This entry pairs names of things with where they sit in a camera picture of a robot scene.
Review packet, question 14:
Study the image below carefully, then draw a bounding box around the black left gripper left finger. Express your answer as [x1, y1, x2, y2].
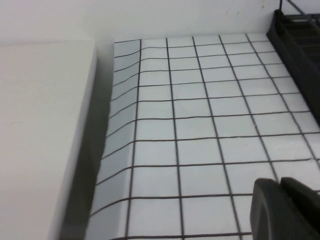
[248, 177, 285, 240]

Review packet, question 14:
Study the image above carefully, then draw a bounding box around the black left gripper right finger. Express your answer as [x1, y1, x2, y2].
[279, 176, 320, 240]

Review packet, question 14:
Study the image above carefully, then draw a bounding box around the white black-grid tablecloth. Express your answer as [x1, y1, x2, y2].
[84, 32, 320, 240]

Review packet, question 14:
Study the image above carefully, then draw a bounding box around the white rectangular block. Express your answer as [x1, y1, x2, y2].
[0, 37, 115, 240]

